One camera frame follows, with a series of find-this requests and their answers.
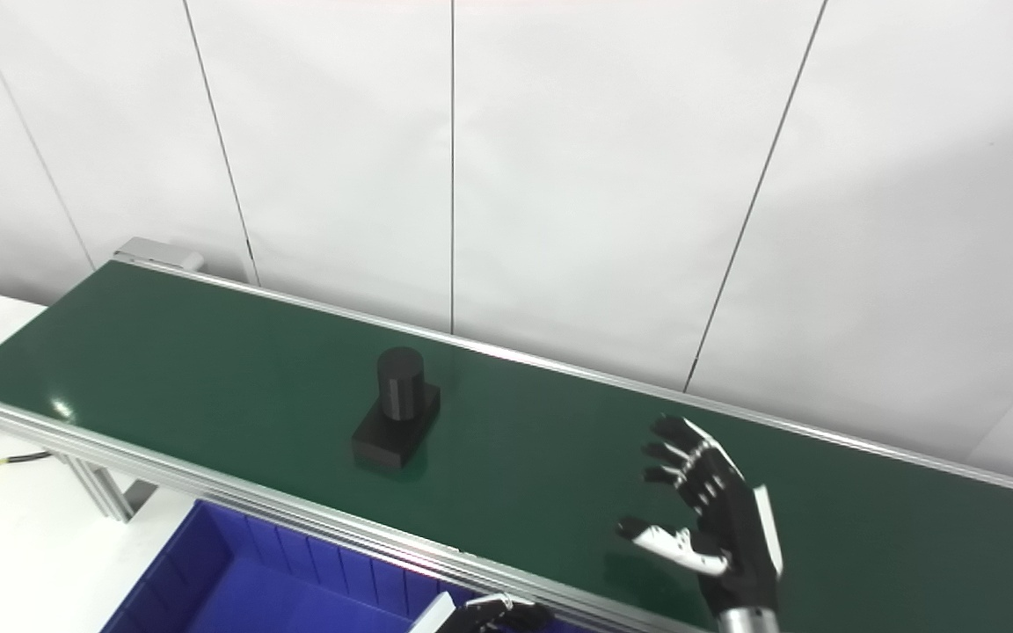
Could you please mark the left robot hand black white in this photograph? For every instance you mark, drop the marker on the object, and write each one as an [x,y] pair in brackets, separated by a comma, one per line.
[489,615]

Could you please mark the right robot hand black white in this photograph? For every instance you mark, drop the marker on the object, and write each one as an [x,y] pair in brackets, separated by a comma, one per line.
[735,536]

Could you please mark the black cylinder-on-block part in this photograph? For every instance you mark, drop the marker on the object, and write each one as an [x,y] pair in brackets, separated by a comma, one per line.
[397,413]

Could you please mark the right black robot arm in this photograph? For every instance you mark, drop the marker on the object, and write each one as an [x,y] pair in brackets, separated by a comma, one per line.
[748,622]

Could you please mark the blue plastic bin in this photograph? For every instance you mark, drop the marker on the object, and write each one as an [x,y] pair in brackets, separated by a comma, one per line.
[251,589]

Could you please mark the green conveyor belt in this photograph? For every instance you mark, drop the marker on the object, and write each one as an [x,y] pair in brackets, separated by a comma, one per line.
[207,492]
[207,378]

